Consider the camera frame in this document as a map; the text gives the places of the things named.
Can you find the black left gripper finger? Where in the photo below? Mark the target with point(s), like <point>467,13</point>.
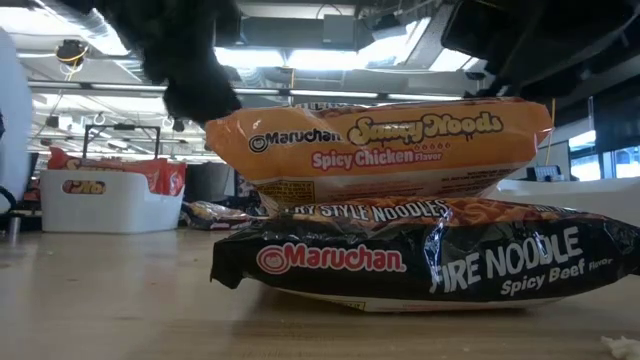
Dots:
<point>200,102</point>

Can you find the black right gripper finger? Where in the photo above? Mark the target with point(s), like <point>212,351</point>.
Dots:
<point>510,80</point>

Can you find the black Fire Noodle pack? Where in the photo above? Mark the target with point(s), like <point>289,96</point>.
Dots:
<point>220,217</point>
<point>350,277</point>

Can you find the white plastic bin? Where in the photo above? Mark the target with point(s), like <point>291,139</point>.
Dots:
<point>600,200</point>
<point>110,215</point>

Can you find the dark grey chair back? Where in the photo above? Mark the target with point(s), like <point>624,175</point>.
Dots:
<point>210,182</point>

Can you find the black desk device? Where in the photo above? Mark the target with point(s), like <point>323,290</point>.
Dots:
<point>545,174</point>

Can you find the person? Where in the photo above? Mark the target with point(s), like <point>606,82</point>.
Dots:
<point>15,125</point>

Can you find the white crumpled scrap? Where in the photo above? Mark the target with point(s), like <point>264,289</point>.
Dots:
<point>622,346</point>

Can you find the black background rig frame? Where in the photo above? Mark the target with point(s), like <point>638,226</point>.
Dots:
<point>124,126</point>

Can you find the long ceiling light rail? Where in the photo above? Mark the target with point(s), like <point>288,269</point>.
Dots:
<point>325,93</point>

